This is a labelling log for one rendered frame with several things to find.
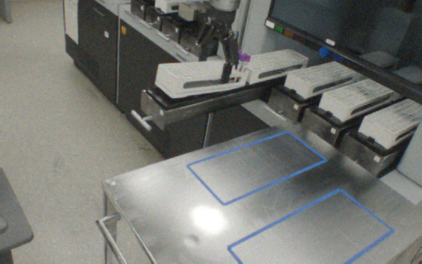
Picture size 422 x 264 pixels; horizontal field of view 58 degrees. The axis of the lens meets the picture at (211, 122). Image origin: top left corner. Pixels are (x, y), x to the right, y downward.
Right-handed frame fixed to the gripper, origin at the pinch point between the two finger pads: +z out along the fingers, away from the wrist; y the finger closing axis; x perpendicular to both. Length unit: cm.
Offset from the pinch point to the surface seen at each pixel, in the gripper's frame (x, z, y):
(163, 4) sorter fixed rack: 24, 2, -68
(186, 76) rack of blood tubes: -13.5, -2.1, 3.7
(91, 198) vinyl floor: -21, 87, -47
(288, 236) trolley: -26, 5, 57
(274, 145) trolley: -5.9, 4.8, 34.7
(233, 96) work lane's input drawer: 4.3, 7.2, 6.8
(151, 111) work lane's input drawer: -21.7, 10.2, -0.7
